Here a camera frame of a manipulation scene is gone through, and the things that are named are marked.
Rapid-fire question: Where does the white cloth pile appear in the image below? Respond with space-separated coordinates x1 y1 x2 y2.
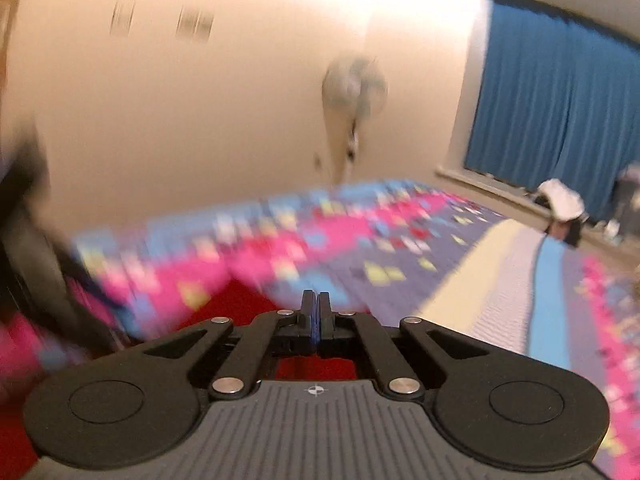
536 178 589 222

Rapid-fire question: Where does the blue curtain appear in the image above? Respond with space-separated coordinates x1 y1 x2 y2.
464 0 640 222

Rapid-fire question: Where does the white pedestal fan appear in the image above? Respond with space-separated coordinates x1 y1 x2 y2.
321 52 390 182

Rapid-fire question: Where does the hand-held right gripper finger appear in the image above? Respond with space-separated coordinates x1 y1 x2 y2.
317 291 490 401
144 290 318 402

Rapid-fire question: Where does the grey object by curtain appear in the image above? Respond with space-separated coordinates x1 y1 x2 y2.
611 160 640 247

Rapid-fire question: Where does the colourful printed blanket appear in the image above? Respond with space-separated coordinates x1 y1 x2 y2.
0 177 640 480

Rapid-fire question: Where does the red garment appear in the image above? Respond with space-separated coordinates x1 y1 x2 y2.
0 277 359 480

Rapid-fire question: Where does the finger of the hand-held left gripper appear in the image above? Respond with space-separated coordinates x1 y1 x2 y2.
52 242 135 351

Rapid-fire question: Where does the white window ledge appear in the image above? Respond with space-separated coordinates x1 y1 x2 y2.
434 164 551 217

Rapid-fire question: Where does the wide wall switch plate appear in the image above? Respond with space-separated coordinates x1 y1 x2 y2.
176 6 215 41

